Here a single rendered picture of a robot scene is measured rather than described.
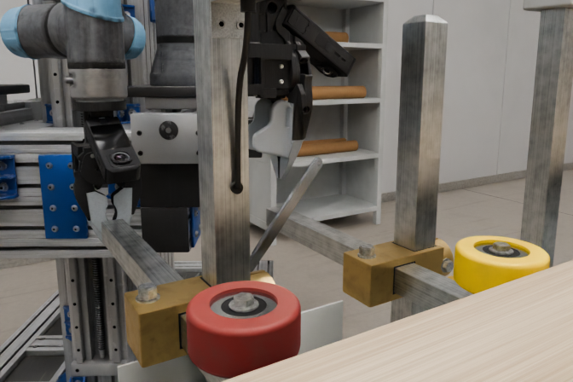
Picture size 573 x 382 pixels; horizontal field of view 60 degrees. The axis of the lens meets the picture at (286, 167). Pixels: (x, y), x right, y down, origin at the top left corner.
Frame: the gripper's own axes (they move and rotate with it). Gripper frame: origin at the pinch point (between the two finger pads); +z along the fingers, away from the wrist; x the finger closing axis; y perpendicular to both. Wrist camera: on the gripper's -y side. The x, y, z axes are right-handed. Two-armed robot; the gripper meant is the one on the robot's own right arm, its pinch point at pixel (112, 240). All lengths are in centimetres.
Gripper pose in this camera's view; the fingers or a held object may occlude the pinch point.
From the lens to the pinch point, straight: 76.8
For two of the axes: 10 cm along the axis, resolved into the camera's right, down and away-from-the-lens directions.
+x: -8.5, 1.0, -5.1
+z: 0.0, 9.8, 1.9
